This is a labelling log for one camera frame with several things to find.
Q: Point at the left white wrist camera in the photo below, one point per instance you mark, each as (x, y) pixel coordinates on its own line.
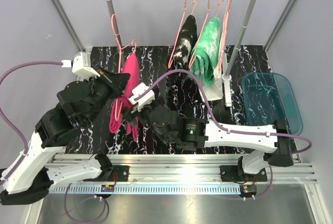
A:
(81, 66)

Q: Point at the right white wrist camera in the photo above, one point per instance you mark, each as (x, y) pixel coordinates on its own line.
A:
(141, 96)

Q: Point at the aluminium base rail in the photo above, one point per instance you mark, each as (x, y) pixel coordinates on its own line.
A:
(201, 168)

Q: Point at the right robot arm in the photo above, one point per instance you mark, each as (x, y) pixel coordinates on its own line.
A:
(270, 145)

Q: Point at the green tie-dye trousers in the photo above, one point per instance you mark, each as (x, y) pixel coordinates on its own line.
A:
(206, 52)

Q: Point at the white slotted cable duct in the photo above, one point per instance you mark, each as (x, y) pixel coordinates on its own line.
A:
(149, 189)

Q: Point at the right aluminium corner post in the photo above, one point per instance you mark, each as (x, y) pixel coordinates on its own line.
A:
(283, 17)

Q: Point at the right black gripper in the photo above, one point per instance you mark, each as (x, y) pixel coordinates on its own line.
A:
(131, 117)

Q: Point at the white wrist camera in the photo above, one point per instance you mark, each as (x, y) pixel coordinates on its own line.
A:
(141, 96)
(81, 66)

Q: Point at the blue plastic basket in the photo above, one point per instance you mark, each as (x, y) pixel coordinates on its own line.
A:
(269, 97)

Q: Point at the pink trousers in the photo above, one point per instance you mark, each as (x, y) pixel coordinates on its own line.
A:
(131, 66)

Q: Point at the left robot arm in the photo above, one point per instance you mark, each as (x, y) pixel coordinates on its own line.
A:
(80, 102)

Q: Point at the black white tie-dye trousers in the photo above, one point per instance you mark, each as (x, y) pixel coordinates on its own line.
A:
(185, 43)

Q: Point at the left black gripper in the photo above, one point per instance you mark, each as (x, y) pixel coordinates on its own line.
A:
(116, 82)

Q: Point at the aluminium corner post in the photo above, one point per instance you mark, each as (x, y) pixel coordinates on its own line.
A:
(283, 17)
(67, 24)

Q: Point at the left aluminium corner post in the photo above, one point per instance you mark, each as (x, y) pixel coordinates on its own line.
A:
(67, 24)

